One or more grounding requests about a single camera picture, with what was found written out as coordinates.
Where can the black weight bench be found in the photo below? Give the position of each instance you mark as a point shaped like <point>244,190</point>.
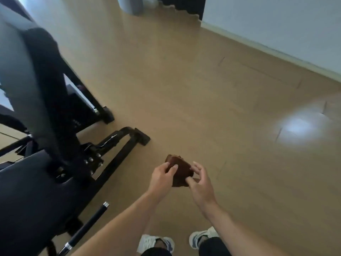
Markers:
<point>40,125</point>

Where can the black barbell bar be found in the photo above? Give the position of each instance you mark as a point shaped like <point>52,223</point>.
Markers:
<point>85,226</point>

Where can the person's left white sneaker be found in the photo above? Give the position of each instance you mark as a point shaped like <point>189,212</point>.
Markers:
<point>151,241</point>

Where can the person's right hand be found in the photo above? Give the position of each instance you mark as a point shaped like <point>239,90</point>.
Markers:
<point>200,187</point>

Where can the person's left hand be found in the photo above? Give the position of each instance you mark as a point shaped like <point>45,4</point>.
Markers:
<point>159,181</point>

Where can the person's left forearm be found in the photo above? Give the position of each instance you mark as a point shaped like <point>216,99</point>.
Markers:
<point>112,226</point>

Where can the person's black trouser leg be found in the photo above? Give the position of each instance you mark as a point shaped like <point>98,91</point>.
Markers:
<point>214,247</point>
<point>157,252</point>

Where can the black curtain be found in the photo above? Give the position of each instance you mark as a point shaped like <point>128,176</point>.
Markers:
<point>183,4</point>

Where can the person's left thumb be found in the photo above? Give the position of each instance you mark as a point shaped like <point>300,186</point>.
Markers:
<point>173,169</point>

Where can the grey round bin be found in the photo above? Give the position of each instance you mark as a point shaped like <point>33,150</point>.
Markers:
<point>130,4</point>

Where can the person's right thumb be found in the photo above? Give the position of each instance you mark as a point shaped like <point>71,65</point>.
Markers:
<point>190,180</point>

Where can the person's right white sneaker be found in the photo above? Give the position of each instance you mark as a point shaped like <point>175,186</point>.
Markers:
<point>201,235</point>

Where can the person's left black trouser leg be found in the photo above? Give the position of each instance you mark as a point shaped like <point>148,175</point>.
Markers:
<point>157,252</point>

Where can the person's right black trouser leg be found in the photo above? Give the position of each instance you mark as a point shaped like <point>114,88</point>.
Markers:
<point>214,247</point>

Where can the brown leather wallet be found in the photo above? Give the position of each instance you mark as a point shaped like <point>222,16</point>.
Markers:
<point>179,171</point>

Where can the person's right forearm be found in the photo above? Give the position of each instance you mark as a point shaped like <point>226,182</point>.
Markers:
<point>234,231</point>

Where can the person's white sneaker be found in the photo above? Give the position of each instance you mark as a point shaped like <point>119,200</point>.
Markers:
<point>201,235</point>
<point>151,241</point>

